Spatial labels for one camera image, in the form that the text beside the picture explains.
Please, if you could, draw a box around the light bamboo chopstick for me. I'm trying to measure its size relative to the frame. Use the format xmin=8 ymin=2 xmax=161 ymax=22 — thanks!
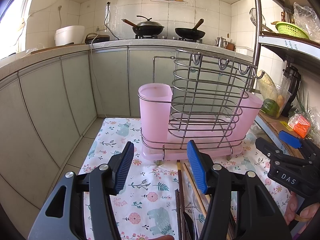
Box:
xmin=182 ymin=163 xmax=207 ymax=218

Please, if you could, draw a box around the dark brown chopstick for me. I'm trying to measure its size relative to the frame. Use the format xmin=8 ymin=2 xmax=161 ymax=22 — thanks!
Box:
xmin=175 ymin=190 xmax=183 ymax=240
xmin=177 ymin=160 xmax=187 ymax=240

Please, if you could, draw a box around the person's right hand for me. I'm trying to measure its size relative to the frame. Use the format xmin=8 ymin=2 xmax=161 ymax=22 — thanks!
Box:
xmin=284 ymin=191 xmax=319 ymax=224

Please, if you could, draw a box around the orange packet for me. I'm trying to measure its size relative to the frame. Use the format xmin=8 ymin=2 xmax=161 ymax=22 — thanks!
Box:
xmin=287 ymin=114 xmax=311 ymax=138

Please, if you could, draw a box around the pink right utensil cup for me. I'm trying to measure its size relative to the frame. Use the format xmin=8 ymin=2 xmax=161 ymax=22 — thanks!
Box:
xmin=228 ymin=92 xmax=263 ymax=141

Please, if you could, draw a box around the pink utensil cup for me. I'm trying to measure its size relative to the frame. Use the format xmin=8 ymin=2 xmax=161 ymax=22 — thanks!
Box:
xmin=138 ymin=83 xmax=172 ymax=147
xmin=228 ymin=92 xmax=263 ymax=141

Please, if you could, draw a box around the black blender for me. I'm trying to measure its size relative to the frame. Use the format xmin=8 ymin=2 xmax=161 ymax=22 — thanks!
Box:
xmin=281 ymin=63 xmax=301 ymax=117

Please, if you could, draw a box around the floral bear tablecloth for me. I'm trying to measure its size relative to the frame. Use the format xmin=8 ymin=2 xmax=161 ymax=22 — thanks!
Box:
xmin=79 ymin=118 xmax=290 ymax=239

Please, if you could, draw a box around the pink drip tray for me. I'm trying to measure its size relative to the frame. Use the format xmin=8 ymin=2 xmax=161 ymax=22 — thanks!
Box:
xmin=141 ymin=113 xmax=246 ymax=161

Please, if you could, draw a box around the brown ceramic pot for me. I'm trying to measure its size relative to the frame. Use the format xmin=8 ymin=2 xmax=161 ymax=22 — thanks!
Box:
xmin=226 ymin=42 xmax=235 ymax=51

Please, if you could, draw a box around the green plastic basket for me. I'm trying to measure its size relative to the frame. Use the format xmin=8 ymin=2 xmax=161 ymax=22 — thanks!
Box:
xmin=276 ymin=22 xmax=309 ymax=39

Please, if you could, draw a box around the small steel kettle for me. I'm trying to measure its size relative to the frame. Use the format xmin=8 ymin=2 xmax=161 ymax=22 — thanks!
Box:
xmin=215 ymin=37 xmax=228 ymax=48

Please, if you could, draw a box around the pink left utensil cup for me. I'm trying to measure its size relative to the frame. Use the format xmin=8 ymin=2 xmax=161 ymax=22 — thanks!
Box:
xmin=138 ymin=83 xmax=172 ymax=147

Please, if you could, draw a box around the metal storage shelf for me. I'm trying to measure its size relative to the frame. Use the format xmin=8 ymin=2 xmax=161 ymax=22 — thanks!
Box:
xmin=249 ymin=0 xmax=320 ymax=156

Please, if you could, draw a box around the open black wok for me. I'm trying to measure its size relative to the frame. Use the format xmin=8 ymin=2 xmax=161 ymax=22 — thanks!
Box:
xmin=175 ymin=18 xmax=206 ymax=40

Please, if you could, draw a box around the black electric appliance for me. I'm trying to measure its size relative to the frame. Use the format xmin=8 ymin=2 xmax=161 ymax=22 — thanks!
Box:
xmin=85 ymin=33 xmax=110 ymax=44

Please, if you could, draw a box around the white rice cooker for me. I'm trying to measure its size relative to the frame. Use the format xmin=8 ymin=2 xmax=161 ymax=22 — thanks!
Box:
xmin=54 ymin=25 xmax=85 ymax=46

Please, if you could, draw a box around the lidded black wok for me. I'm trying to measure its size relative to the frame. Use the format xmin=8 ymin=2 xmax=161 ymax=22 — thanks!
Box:
xmin=122 ymin=15 xmax=164 ymax=36

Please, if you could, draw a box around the wire utensil rack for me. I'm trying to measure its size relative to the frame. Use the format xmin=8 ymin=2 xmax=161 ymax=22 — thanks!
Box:
xmin=140 ymin=49 xmax=265 ymax=160

